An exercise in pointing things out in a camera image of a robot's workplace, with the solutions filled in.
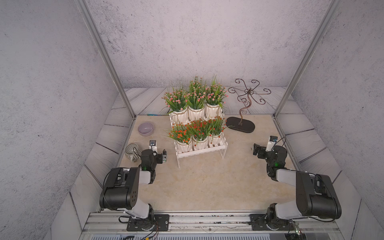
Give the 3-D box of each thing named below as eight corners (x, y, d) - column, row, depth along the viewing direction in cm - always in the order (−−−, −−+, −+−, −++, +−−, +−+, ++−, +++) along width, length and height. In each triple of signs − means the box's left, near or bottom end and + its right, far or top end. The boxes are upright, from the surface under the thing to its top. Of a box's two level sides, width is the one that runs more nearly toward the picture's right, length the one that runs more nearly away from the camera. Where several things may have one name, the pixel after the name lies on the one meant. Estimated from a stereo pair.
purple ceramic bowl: (138, 138, 110) (136, 133, 106) (142, 127, 117) (139, 122, 112) (152, 138, 110) (150, 133, 106) (155, 127, 117) (153, 122, 112)
